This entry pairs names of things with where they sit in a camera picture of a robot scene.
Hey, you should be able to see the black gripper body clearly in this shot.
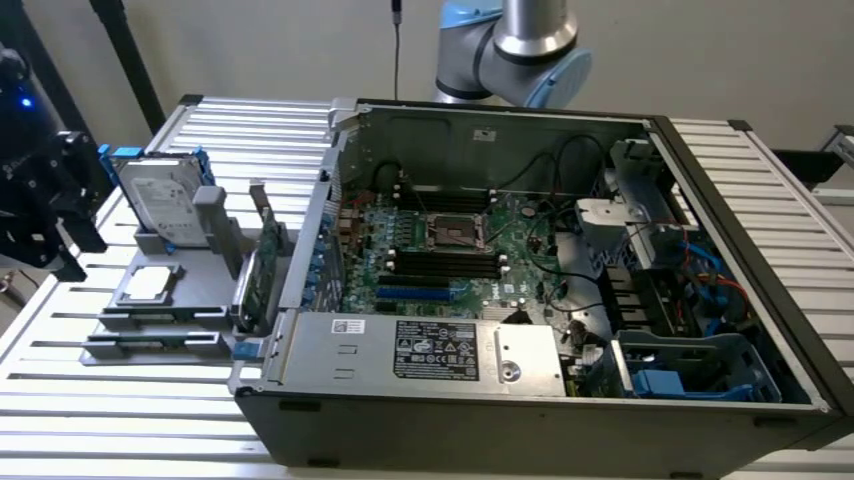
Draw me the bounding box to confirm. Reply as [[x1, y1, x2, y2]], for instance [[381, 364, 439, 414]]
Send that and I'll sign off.
[[0, 85, 70, 272]]

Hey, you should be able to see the green RAM stick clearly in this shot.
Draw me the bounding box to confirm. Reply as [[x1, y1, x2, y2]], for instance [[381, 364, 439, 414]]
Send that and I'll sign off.
[[102, 306, 227, 322]]

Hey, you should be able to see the black RAM slot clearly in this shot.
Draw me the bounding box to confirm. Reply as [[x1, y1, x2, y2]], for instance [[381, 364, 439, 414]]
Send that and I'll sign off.
[[398, 191, 497, 201], [398, 204, 497, 215], [389, 263, 507, 274], [398, 185, 497, 195], [389, 256, 507, 267], [387, 270, 507, 281], [390, 249, 507, 260], [398, 198, 497, 208]]

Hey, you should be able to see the silver CPU chip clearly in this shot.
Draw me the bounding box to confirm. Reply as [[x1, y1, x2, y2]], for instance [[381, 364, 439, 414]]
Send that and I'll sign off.
[[127, 266, 180, 303]]

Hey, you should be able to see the grey parts rack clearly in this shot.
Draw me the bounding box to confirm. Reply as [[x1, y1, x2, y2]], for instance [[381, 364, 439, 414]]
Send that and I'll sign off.
[[78, 185, 297, 367]]

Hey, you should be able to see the green graphics card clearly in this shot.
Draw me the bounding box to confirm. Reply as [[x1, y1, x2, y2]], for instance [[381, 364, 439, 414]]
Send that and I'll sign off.
[[231, 180, 290, 335]]

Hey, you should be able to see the blue expansion slot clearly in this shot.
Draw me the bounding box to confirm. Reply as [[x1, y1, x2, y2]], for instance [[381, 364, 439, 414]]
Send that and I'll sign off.
[[375, 286, 453, 302]]

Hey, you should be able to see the silver power supply unit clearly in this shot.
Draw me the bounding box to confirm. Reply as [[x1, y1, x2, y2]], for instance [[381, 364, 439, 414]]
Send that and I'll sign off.
[[261, 311, 570, 400]]

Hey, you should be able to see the CPU socket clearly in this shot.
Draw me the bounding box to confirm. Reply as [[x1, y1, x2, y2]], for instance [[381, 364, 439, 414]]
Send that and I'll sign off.
[[425, 212, 487, 250]]

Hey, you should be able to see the green motherboard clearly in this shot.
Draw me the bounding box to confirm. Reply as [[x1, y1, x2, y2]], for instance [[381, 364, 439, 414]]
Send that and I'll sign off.
[[331, 185, 606, 329]]

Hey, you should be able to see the silver chipset heatsink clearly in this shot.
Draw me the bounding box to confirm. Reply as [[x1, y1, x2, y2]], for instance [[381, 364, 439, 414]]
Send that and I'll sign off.
[[478, 305, 537, 327]]

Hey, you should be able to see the black open PC case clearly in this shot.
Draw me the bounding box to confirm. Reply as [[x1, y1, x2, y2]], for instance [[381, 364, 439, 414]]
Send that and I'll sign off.
[[227, 96, 854, 470]]

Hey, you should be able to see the grey metal disk bay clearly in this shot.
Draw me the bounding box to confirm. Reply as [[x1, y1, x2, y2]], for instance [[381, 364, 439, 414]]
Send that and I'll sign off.
[[574, 138, 704, 274]]

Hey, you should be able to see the blue plastic drive caddy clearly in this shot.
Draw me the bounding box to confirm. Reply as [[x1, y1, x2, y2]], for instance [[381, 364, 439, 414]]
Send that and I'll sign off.
[[610, 328, 784, 403]]

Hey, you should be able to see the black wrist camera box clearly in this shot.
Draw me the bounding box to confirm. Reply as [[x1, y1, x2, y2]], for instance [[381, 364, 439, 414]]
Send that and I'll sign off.
[[55, 130, 114, 206]]

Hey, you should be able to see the hard disk with blue frame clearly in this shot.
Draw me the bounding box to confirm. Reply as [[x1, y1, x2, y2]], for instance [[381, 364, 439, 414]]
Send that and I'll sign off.
[[98, 145, 217, 250]]

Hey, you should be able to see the black hanging cable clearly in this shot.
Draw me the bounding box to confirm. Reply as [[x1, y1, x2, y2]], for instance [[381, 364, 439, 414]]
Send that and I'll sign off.
[[390, 0, 405, 100]]

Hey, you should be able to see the black looped wire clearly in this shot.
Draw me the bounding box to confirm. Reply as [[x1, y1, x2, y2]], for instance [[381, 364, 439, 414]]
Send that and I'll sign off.
[[513, 134, 610, 199]]

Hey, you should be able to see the blue wire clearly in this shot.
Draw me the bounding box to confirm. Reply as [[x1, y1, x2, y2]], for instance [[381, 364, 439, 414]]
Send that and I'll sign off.
[[674, 239, 726, 337]]

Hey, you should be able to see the red wire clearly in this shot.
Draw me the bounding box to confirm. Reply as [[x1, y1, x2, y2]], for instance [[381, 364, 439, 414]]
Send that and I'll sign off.
[[706, 275, 750, 321]]

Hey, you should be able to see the aluminium frame side table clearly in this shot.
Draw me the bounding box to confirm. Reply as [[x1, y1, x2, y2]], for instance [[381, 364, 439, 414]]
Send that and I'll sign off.
[[772, 123, 854, 204]]

